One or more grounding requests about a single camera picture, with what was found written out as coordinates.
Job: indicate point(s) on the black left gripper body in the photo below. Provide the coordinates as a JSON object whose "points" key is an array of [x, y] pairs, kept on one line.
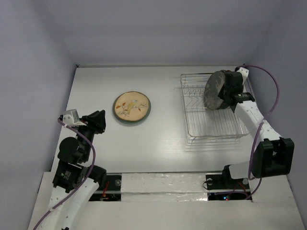
{"points": [[88, 131]]}

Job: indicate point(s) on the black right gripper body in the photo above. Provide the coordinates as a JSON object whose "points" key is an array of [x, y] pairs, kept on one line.
{"points": [[228, 88]]}

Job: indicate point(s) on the grey snowflake reindeer plate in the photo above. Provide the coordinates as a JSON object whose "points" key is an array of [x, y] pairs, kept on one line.
{"points": [[212, 88]]}

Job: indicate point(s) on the beige bird pattern plate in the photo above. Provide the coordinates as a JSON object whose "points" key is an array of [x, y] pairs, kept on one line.
{"points": [[131, 99]]}

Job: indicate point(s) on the teal blue plate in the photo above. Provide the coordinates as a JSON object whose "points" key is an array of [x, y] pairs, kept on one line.
{"points": [[137, 114]]}

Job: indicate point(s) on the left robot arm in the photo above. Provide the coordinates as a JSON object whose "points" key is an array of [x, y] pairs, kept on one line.
{"points": [[76, 177]]}

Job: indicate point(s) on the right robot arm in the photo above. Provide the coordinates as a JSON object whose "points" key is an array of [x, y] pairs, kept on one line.
{"points": [[271, 154]]}

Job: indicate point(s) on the white foam strip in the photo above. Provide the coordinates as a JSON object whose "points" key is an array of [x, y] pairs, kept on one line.
{"points": [[163, 187]]}

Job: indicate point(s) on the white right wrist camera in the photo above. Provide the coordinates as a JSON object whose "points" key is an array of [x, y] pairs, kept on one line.
{"points": [[244, 72]]}

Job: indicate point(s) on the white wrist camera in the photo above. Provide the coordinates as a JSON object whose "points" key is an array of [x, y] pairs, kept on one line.
{"points": [[244, 72], [71, 118]]}

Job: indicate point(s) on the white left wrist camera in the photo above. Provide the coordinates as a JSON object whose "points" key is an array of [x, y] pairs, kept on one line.
{"points": [[71, 118]]}

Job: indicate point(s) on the wire dish rack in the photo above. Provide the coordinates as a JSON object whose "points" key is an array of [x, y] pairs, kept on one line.
{"points": [[203, 124]]}

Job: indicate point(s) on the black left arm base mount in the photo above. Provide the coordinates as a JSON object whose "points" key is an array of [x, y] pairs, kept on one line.
{"points": [[111, 191]]}

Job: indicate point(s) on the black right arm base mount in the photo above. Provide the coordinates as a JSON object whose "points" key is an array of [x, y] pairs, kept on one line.
{"points": [[224, 181]]}

